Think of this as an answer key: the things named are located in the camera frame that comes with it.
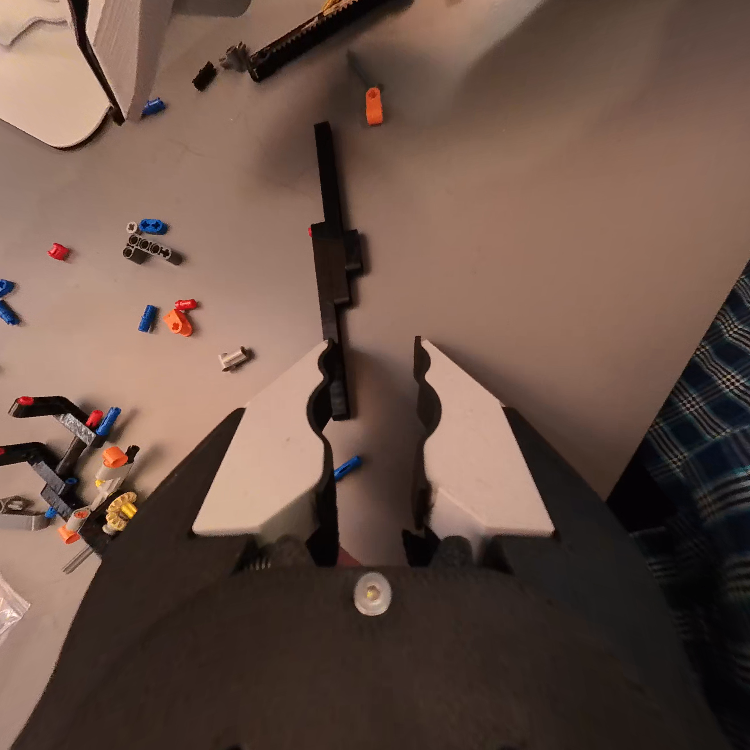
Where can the black lego pin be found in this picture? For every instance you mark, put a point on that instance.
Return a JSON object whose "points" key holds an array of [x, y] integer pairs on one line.
{"points": [[204, 75]]}

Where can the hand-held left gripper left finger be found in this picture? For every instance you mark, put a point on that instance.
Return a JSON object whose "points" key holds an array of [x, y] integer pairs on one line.
{"points": [[269, 469]]}

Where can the black beam assembly blue pins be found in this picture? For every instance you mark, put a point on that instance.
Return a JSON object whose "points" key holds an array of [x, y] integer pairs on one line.
{"points": [[331, 263]]}

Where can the yellow lego axle grey connector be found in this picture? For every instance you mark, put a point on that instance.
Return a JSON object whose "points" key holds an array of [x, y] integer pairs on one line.
{"points": [[332, 4]]}

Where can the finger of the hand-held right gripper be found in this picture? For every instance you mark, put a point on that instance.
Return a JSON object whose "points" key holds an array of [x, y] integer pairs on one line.
{"points": [[129, 47]]}

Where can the orange lego connector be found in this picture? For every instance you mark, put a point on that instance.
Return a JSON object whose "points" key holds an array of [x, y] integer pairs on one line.
{"points": [[177, 323], [374, 108]]}

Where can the multicoloured lego chassis assembly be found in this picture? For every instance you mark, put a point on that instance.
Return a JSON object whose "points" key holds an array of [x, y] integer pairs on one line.
{"points": [[58, 469]]}

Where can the clear zip bag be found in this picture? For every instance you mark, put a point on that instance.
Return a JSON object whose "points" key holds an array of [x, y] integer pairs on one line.
{"points": [[10, 609]]}

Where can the small blue lego link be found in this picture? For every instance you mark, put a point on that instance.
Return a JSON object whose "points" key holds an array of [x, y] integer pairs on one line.
{"points": [[7, 288]]}

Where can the small blue lego bits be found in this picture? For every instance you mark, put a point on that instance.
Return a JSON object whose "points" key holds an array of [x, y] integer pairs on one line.
{"points": [[153, 226]]}

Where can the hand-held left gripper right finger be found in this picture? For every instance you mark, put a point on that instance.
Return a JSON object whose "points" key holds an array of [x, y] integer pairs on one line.
{"points": [[480, 463]]}

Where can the red lego pin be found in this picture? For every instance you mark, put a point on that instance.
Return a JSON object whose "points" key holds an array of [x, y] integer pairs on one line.
{"points": [[58, 251], [186, 304]]}

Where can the light grey lego panel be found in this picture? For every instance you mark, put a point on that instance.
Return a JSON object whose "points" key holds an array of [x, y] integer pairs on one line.
{"points": [[23, 518]]}

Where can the white book stand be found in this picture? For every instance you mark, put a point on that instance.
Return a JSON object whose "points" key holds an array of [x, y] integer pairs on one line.
{"points": [[41, 88]]}

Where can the blue plaid shirt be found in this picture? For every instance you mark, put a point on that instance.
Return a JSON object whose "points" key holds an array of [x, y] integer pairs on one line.
{"points": [[703, 439]]}

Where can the black lego gear rack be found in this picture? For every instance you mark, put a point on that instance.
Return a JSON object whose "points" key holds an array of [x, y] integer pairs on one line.
{"points": [[316, 38]]}

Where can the dark grey angled lego beam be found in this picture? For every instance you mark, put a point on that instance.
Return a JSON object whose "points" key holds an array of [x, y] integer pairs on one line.
{"points": [[146, 249]]}

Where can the blue lego pin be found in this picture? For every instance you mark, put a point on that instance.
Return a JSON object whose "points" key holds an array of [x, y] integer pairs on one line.
{"points": [[347, 469], [148, 319], [153, 107], [9, 313]]}

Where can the pale grey lego connector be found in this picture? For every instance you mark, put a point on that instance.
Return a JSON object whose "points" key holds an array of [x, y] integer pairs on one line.
{"points": [[234, 358]]}

